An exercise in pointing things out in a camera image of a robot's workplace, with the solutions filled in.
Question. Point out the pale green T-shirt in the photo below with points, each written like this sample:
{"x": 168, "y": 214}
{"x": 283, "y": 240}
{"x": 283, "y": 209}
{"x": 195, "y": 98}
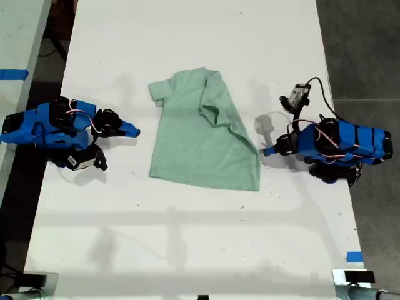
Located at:
{"x": 200, "y": 137}

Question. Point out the small black box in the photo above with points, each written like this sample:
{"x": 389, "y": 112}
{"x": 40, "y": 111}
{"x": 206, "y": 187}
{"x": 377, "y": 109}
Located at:
{"x": 359, "y": 277}
{"x": 35, "y": 279}

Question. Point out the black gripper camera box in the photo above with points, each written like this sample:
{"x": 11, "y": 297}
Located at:
{"x": 297, "y": 95}
{"x": 79, "y": 159}

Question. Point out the clear plastic bracket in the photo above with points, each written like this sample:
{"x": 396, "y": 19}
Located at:
{"x": 52, "y": 286}

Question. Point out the black camera stalk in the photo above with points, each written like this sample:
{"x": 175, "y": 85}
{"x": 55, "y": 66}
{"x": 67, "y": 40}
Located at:
{"x": 299, "y": 114}
{"x": 101, "y": 159}

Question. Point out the long blue tape strip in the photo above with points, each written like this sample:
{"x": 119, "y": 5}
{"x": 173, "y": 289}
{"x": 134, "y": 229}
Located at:
{"x": 12, "y": 74}

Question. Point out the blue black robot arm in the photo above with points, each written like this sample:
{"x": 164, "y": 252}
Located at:
{"x": 43, "y": 126}
{"x": 353, "y": 140}

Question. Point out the white side table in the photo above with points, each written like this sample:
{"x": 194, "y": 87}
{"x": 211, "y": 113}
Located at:
{"x": 17, "y": 37}

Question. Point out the shiny metal bracket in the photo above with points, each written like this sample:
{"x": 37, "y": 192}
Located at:
{"x": 339, "y": 286}

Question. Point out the short blue tape piece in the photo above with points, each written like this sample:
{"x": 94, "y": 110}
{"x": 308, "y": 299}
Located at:
{"x": 354, "y": 257}

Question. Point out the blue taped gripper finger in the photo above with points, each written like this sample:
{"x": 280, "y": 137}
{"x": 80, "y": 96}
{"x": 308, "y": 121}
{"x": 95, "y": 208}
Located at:
{"x": 272, "y": 153}
{"x": 131, "y": 133}
{"x": 271, "y": 149}
{"x": 129, "y": 125}

